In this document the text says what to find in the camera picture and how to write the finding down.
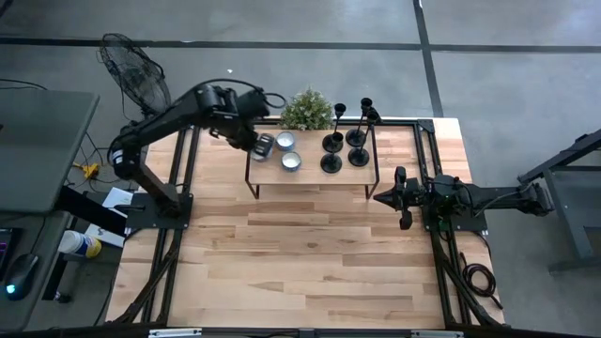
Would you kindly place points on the black aluminium table frame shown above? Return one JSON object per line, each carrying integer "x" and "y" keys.
{"x": 425, "y": 126}

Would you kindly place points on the green potted plant black pot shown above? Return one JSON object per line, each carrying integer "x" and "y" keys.
{"x": 307, "y": 110}

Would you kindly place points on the dark grey table leg frame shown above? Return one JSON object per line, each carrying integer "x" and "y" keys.
{"x": 570, "y": 220}

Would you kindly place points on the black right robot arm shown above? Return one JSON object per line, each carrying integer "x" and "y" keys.
{"x": 497, "y": 197}

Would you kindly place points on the white wipes canister yellow lid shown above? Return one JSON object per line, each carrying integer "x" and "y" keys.
{"x": 80, "y": 244}

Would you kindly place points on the tall black candlestick holder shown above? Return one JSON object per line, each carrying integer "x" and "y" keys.
{"x": 359, "y": 158}

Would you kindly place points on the black computer mouse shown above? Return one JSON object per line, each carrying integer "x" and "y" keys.
{"x": 21, "y": 277}

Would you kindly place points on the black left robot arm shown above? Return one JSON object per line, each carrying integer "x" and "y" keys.
{"x": 155, "y": 119}

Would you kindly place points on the short black candlestick holder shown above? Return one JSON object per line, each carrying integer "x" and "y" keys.
{"x": 330, "y": 164}

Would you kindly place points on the wooden shelf black metal frame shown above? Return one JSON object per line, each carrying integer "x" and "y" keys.
{"x": 310, "y": 176}

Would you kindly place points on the grey desk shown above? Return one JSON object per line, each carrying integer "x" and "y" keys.
{"x": 42, "y": 145}
{"x": 44, "y": 281}

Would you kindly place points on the orange patterned candle tin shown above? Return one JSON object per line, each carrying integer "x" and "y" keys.
{"x": 254, "y": 155}

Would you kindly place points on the dark blue patterned candle tin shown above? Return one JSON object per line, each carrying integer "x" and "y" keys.
{"x": 291, "y": 161}

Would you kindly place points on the white paper sheet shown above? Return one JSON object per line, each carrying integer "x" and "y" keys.
{"x": 105, "y": 235}
{"x": 117, "y": 197}

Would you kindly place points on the black keyboard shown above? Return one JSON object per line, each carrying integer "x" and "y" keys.
{"x": 7, "y": 249}

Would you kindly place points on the silver bracket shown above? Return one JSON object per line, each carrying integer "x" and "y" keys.
{"x": 174, "y": 333}
{"x": 436, "y": 334}

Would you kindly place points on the light blue patterned candle tin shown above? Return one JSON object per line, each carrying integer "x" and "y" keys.
{"x": 285, "y": 140}

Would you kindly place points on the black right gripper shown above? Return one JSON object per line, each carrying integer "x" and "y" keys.
{"x": 412, "y": 195}

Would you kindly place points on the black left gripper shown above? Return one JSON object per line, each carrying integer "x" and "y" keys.
{"x": 237, "y": 131}

